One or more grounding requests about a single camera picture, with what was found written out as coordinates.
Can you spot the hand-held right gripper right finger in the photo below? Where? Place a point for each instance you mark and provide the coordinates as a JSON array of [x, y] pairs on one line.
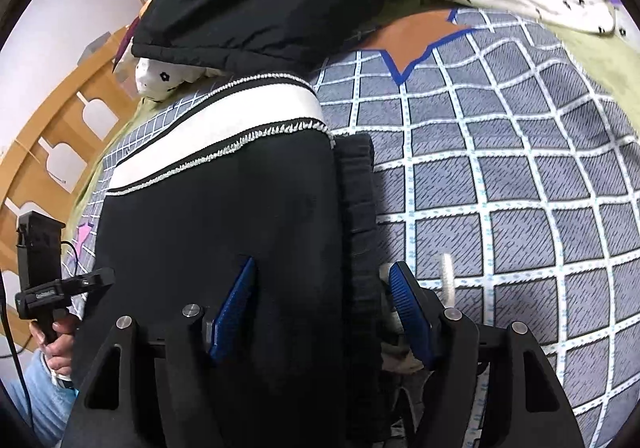
[[411, 315]]

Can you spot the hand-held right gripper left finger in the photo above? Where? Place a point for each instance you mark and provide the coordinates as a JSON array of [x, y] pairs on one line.
[[234, 310]]

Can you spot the black pants with white stripe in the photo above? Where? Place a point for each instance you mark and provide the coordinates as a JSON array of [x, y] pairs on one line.
[[225, 208]]

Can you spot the person's left hand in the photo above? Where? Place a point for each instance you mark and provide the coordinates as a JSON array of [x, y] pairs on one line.
[[60, 348]]

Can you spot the person's blue jeans leg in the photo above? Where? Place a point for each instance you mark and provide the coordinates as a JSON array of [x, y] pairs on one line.
[[42, 408]]

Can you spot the grey checked blanket with star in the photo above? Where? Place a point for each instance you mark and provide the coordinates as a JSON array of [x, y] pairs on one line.
[[525, 178]]

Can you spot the wooden bed frame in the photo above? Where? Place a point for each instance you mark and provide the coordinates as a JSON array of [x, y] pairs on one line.
[[30, 158]]

